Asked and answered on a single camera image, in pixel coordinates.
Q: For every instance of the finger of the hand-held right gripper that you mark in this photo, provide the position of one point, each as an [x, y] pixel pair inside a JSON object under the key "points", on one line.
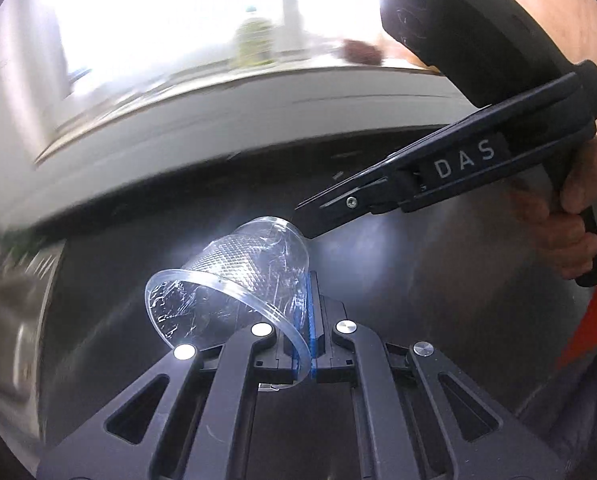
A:
{"points": [[351, 202]]}

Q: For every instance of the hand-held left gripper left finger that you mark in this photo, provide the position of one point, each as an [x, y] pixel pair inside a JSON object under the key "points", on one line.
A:
{"points": [[218, 410]]}

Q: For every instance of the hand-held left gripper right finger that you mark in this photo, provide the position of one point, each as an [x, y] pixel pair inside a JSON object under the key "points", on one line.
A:
{"points": [[393, 410]]}

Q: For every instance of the clear plastic cup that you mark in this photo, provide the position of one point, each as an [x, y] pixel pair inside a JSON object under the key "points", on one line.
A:
{"points": [[238, 265]]}

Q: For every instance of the person's right hand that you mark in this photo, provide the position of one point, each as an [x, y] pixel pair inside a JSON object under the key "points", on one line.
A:
{"points": [[581, 175]]}

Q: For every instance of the brown basket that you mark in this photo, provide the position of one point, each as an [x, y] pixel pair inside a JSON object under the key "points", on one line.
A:
{"points": [[361, 52]]}

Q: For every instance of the person's dark clothing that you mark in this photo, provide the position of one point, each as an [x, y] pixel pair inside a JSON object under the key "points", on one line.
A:
{"points": [[578, 420]]}

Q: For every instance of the green labelled bottle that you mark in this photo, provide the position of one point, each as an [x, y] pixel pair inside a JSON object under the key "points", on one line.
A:
{"points": [[253, 40]]}

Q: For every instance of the steel sink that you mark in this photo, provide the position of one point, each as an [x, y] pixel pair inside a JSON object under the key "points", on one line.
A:
{"points": [[13, 335]]}

